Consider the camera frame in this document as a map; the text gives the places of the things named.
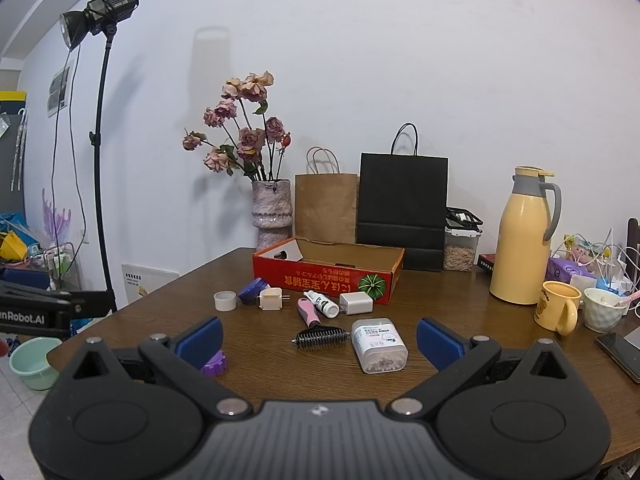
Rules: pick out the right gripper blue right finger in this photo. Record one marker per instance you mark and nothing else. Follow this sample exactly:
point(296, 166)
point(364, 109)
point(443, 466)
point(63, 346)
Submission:
point(448, 350)

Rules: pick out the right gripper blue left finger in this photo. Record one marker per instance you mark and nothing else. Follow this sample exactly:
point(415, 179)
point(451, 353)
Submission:
point(190, 349)

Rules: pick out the purple toothed cap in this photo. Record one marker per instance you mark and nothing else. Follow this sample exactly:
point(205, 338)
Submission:
point(216, 366)

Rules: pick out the clear tape roll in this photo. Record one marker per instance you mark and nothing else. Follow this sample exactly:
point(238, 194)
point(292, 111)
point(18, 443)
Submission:
point(225, 300)

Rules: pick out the cotton buds plastic box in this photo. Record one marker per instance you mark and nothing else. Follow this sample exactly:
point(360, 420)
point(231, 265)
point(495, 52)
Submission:
point(378, 346)

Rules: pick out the blue round lidded jar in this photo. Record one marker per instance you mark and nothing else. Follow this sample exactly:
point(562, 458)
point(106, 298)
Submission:
point(249, 294)

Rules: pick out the cream yellow plug adapter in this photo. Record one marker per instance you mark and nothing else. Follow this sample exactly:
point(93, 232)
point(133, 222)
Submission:
point(272, 299)

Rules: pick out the white usb charger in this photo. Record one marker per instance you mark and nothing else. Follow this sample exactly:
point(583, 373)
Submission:
point(355, 303)

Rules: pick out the white spray bottle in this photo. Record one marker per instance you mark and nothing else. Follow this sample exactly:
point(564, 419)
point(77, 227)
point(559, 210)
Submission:
point(323, 303)

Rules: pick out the pink handled pet brush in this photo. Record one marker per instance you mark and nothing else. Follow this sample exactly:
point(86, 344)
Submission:
point(317, 336)

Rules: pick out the green plastic basin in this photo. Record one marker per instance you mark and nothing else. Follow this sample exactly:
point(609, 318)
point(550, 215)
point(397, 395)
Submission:
point(29, 361)

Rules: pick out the dark red box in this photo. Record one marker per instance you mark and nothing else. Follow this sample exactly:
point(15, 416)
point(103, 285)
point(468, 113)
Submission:
point(486, 262)

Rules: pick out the yellow thermos jug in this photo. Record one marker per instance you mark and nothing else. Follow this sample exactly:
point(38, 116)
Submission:
point(528, 222)

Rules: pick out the clear container with seeds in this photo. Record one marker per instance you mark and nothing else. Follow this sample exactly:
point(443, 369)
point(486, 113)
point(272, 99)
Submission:
point(462, 232)

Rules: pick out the yellow bear mug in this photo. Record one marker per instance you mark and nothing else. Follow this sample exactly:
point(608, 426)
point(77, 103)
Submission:
point(557, 308)

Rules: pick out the red cardboard pumpkin box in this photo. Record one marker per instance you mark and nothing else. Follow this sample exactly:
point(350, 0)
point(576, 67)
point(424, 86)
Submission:
point(330, 268)

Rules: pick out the purple tissue pack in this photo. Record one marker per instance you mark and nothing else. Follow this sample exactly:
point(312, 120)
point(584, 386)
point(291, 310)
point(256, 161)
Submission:
point(562, 270)

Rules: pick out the black paper bag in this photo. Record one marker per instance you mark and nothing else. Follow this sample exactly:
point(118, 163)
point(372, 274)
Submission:
point(402, 202)

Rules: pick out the pink textured ceramic vase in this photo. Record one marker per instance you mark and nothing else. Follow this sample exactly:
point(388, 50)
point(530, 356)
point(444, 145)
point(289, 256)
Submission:
point(272, 212)

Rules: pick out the white dimpled cup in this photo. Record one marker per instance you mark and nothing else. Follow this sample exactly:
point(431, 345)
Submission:
point(602, 310)

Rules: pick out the black smartphone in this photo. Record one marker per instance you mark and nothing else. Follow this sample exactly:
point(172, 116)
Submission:
point(623, 353)

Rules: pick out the brown paper bag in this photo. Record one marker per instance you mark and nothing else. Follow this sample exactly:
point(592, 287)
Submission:
point(326, 200)

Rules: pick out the dried pink rose bouquet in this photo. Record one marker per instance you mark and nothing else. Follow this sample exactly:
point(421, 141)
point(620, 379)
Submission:
point(253, 141)

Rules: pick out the studio light on stand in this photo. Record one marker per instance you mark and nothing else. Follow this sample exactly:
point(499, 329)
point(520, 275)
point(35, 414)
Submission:
point(100, 17)

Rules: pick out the white booklet against wall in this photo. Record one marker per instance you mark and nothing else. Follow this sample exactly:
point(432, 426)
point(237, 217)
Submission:
point(140, 281)

